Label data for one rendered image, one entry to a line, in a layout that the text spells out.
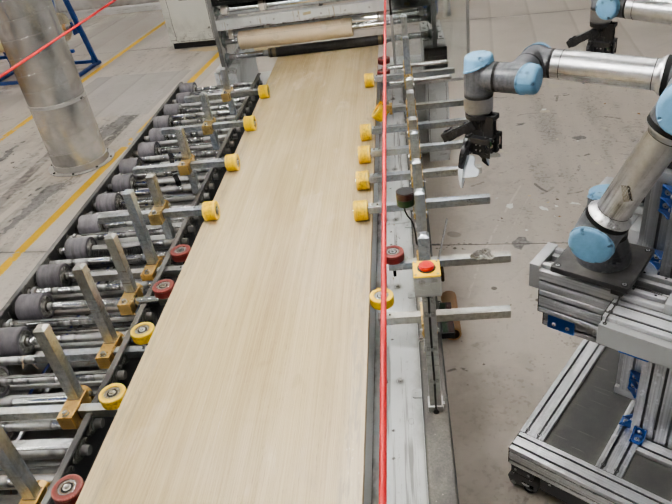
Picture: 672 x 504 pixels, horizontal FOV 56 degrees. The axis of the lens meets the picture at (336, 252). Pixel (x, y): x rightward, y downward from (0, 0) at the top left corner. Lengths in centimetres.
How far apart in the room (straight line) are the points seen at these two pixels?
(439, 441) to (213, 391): 66
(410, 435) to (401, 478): 16
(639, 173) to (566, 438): 123
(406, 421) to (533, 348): 128
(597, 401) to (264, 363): 139
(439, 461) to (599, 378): 112
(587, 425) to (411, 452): 87
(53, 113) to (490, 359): 414
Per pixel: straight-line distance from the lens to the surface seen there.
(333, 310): 206
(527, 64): 167
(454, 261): 230
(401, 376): 220
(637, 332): 192
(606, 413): 269
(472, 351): 318
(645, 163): 164
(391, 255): 226
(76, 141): 592
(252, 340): 201
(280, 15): 457
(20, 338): 255
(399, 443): 202
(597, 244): 175
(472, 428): 286
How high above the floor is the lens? 219
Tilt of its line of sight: 34 degrees down
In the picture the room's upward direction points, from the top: 9 degrees counter-clockwise
